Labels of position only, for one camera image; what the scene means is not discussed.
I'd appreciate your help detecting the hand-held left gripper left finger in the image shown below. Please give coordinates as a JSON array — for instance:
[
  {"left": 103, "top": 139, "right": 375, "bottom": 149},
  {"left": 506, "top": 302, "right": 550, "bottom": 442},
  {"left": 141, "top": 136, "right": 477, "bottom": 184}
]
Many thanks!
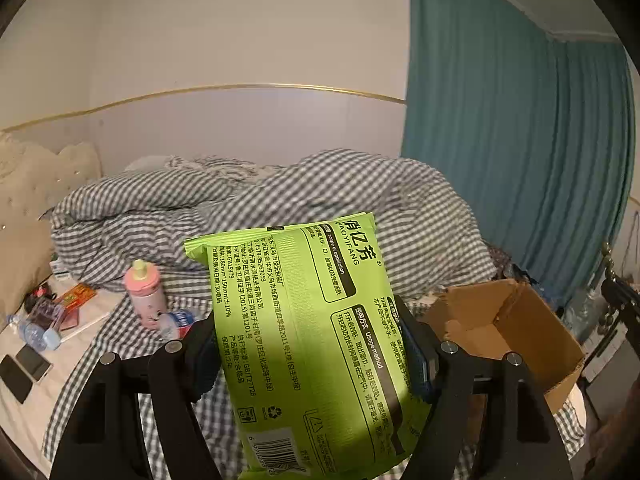
[{"left": 50, "top": 317, "right": 223, "bottom": 480}]

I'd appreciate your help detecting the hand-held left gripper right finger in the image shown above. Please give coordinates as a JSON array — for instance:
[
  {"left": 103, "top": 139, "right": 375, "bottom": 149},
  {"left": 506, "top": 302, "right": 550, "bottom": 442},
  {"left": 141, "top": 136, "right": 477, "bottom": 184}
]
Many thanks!
[{"left": 390, "top": 297, "right": 574, "bottom": 480}]

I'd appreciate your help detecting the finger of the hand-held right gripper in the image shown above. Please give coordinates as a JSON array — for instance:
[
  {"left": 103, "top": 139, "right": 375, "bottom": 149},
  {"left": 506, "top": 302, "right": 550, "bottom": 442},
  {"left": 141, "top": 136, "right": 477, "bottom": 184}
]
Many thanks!
[{"left": 601, "top": 276, "right": 640, "bottom": 313}]

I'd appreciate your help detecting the green wet wipes pack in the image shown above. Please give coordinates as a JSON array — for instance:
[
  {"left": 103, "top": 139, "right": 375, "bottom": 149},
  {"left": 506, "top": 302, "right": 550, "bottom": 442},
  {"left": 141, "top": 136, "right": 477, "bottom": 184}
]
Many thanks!
[{"left": 184, "top": 211, "right": 436, "bottom": 480}]

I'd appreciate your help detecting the brown cardboard box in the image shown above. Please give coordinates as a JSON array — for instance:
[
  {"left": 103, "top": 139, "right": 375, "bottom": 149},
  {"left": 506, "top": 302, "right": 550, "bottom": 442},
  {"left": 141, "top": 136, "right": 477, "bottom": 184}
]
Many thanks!
[{"left": 417, "top": 278, "right": 586, "bottom": 416}]

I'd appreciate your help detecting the small blue label water bottle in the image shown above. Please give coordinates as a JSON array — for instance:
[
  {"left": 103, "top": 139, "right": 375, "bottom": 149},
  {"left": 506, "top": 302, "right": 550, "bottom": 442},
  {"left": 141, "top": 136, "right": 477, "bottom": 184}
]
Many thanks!
[{"left": 159, "top": 308, "right": 199, "bottom": 341}]

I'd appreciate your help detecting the pink bottle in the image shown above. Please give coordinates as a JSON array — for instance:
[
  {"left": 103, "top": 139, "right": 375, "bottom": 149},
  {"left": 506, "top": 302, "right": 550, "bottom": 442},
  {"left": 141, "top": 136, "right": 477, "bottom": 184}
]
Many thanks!
[{"left": 124, "top": 259, "right": 168, "bottom": 332}]

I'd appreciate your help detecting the grey checked bed sheet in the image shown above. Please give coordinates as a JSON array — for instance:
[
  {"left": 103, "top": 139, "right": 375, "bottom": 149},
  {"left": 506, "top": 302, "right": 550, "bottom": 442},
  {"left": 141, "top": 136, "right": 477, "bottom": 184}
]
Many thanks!
[{"left": 42, "top": 280, "right": 587, "bottom": 480}]

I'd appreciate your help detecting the red snack packet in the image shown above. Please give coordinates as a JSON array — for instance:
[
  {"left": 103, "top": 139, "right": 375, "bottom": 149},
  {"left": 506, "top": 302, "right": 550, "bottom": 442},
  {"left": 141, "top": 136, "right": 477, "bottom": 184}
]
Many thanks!
[{"left": 60, "top": 282, "right": 97, "bottom": 311}]

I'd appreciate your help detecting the cream mattress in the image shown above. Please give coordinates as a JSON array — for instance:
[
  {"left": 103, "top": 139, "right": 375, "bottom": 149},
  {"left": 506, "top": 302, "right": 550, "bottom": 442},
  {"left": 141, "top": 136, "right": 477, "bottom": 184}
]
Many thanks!
[{"left": 0, "top": 287, "right": 126, "bottom": 443}]

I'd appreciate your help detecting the silver phone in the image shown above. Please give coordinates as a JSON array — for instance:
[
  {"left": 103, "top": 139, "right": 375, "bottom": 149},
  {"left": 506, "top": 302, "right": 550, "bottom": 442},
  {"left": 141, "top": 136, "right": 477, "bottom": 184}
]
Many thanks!
[{"left": 15, "top": 345, "right": 54, "bottom": 385}]

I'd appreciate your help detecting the blue cap water bottle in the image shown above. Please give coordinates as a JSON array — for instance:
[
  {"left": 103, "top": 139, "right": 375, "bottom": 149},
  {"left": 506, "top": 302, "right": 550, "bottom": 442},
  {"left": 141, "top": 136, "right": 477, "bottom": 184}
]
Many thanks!
[{"left": 6, "top": 314, "right": 62, "bottom": 352}]

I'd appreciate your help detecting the black phone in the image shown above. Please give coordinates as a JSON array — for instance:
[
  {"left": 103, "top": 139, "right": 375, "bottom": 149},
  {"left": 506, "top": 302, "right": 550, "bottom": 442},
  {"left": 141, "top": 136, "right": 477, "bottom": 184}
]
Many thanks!
[{"left": 0, "top": 355, "right": 34, "bottom": 405}]

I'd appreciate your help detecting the grey checked duvet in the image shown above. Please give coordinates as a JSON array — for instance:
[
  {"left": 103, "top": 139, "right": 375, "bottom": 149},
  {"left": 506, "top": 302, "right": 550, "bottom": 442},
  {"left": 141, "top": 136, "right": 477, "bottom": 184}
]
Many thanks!
[{"left": 50, "top": 150, "right": 499, "bottom": 302}]

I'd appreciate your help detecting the teal curtain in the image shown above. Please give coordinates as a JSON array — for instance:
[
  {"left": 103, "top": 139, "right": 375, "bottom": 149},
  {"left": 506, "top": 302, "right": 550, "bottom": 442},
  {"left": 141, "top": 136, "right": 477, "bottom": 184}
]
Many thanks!
[{"left": 400, "top": 0, "right": 637, "bottom": 312}]

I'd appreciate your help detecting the cream tufted headboard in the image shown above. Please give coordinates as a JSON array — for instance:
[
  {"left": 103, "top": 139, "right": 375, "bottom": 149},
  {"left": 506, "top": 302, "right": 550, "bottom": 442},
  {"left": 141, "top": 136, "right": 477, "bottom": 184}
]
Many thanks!
[{"left": 0, "top": 132, "right": 104, "bottom": 322}]

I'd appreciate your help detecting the brass beaded post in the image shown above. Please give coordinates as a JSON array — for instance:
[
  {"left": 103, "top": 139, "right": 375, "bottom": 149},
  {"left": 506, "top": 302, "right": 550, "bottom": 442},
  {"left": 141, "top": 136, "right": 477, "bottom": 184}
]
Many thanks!
[{"left": 602, "top": 241, "right": 619, "bottom": 329}]

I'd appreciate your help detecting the gold wall trim strip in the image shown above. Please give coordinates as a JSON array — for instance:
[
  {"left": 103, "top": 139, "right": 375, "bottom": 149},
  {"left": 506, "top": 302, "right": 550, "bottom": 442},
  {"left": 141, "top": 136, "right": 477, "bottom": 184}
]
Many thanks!
[{"left": 0, "top": 83, "right": 407, "bottom": 134}]

